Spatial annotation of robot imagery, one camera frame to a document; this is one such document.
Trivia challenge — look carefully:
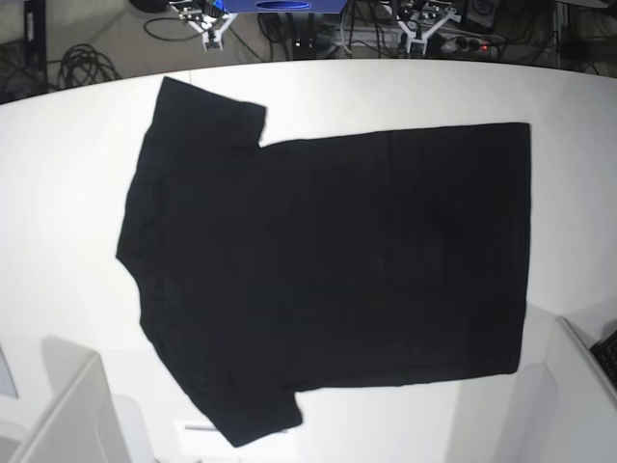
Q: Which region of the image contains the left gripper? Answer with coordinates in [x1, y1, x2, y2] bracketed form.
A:
[395, 0, 463, 28]

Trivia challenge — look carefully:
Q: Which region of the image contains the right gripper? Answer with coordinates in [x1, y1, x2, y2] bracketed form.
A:
[168, 0, 237, 34]

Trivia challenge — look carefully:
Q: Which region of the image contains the black T-shirt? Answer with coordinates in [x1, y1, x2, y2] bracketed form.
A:
[117, 78, 531, 447]

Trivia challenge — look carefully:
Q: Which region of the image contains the blue box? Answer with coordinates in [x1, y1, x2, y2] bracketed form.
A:
[222, 0, 347, 14]

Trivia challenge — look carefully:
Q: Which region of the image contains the white power strip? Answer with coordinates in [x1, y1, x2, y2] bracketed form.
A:
[332, 26, 505, 59]

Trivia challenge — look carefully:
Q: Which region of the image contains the black keyboard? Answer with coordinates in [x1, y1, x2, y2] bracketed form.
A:
[591, 332, 617, 387]

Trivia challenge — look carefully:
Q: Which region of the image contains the white right partition panel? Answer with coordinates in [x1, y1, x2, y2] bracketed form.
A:
[496, 318, 616, 462]

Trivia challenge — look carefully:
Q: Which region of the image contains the white partition panel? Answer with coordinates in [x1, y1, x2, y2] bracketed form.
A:
[496, 318, 616, 462]
[1, 337, 156, 462]

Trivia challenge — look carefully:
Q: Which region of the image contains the white left partition panel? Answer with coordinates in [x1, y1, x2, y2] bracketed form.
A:
[1, 337, 156, 462]

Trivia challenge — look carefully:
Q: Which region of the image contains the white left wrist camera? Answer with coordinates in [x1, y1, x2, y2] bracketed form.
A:
[408, 29, 428, 59]

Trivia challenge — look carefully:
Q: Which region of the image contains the coiled black cable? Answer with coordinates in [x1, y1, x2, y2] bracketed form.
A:
[56, 43, 121, 92]

